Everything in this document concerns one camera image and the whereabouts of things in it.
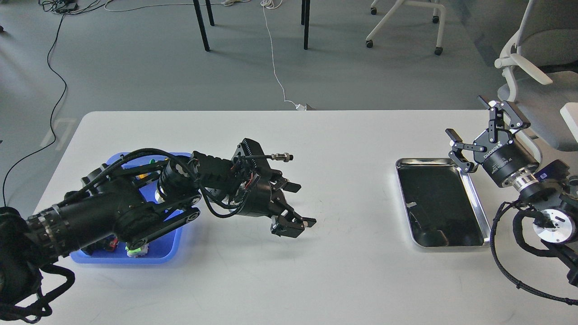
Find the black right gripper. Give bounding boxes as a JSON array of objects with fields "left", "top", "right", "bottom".
[{"left": 445, "top": 95, "right": 539, "bottom": 188}]

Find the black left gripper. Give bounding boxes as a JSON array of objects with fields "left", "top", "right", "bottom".
[{"left": 237, "top": 174, "right": 317, "bottom": 238}]

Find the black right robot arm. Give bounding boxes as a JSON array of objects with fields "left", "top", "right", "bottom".
[{"left": 446, "top": 96, "right": 577, "bottom": 286}]

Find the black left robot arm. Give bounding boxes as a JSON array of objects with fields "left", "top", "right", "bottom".
[{"left": 1, "top": 138, "right": 316, "bottom": 324}]

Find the shiny metal tray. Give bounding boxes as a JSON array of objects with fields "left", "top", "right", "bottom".
[{"left": 396, "top": 158, "right": 490, "bottom": 251}]

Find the white chair base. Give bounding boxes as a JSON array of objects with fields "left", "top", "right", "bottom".
[{"left": 365, "top": 0, "right": 447, "bottom": 56}]

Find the white office chair right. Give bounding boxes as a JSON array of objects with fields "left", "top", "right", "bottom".
[{"left": 494, "top": 0, "right": 578, "bottom": 152}]

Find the blue plastic tray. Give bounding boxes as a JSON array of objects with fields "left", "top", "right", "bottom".
[{"left": 70, "top": 152, "right": 182, "bottom": 265}]

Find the black table leg right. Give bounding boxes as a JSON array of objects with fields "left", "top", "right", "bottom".
[{"left": 301, "top": 0, "right": 311, "bottom": 50}]

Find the black table leg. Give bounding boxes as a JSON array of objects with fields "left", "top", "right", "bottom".
[
  {"left": 301, "top": 0, "right": 311, "bottom": 50},
  {"left": 192, "top": 0, "right": 215, "bottom": 52}
]

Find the black table leg left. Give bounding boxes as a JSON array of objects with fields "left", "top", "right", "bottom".
[{"left": 192, "top": 0, "right": 215, "bottom": 52}]

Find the yellow push button switch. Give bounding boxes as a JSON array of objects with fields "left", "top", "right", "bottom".
[{"left": 135, "top": 172, "right": 150, "bottom": 180}]

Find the grey switch with green block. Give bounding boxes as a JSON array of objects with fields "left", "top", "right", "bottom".
[{"left": 125, "top": 243, "right": 150, "bottom": 258}]

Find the red push button switch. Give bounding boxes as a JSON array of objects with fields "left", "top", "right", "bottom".
[{"left": 92, "top": 235, "right": 118, "bottom": 252}]

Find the white floor cable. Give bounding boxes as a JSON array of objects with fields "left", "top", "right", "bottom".
[{"left": 260, "top": 0, "right": 308, "bottom": 111}]

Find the black floor cable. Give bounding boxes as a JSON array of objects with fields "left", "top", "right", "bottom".
[{"left": 1, "top": 0, "right": 104, "bottom": 211}]

